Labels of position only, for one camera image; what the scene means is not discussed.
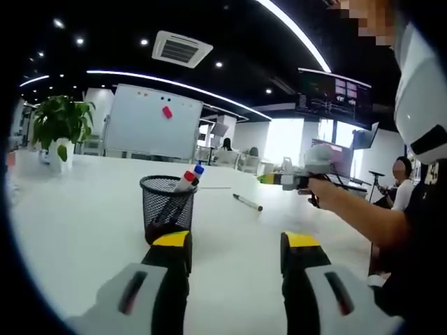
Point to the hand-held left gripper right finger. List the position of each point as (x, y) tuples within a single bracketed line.
[(324, 296)]

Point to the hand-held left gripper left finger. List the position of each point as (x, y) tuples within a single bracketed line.
[(146, 296)]

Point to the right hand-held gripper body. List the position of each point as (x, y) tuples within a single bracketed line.
[(317, 158)]

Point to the black cap whiteboard marker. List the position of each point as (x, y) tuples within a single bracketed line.
[(248, 202)]

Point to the blue cap whiteboard marker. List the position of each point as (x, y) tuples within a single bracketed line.
[(199, 170)]

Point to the black mesh pen holder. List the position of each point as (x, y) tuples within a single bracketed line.
[(167, 209)]

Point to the red cap whiteboard marker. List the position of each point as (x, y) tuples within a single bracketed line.
[(189, 176)]

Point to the white rolling whiteboard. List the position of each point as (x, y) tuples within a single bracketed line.
[(139, 129)]

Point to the red whiteboard eraser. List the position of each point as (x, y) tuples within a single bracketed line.
[(167, 112)]

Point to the person's right hand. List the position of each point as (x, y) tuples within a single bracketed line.
[(324, 192)]

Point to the person's leg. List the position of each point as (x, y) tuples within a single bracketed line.
[(379, 279)]

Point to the large hanging display screen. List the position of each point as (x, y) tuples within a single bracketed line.
[(324, 97)]

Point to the black tripod stand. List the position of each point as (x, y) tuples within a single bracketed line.
[(377, 181)]

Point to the white chest-worn device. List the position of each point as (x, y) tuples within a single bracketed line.
[(415, 104)]

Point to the operator in white shirt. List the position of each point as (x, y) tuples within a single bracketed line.
[(426, 244)]

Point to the long curved ceiling light strip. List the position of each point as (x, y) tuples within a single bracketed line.
[(299, 32)]

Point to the ceiling air conditioner vent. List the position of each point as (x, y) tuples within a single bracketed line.
[(181, 49)]

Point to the orange puzzle cube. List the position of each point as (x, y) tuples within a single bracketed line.
[(12, 159)]

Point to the thin curved ceiling light strip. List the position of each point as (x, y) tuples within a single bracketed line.
[(122, 72)]

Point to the green potted plant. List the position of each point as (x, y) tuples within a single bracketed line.
[(59, 118)]

